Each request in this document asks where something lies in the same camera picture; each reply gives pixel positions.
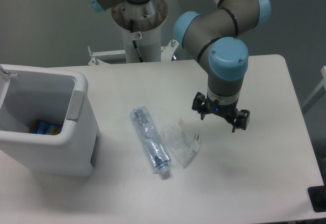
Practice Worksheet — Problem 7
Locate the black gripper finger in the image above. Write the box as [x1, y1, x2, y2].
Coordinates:
[192, 92, 208, 120]
[228, 109, 250, 133]

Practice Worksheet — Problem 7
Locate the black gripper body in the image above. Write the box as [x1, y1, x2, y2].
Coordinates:
[205, 93, 239, 123]

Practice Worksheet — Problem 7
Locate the crushed clear plastic bottle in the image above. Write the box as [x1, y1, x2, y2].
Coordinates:
[129, 106, 171, 179]

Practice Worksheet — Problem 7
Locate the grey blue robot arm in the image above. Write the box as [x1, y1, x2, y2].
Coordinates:
[89, 0, 271, 130]

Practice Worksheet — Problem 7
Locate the white trash can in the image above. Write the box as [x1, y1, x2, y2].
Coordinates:
[1, 64, 100, 176]

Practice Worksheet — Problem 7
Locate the white furniture at right edge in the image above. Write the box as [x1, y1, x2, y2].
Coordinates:
[301, 66, 325, 115]

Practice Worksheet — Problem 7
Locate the blue yellow package in bin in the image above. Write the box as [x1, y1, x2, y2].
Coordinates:
[30, 119, 63, 135]

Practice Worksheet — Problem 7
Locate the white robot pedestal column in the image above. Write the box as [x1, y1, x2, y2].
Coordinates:
[112, 0, 168, 60]

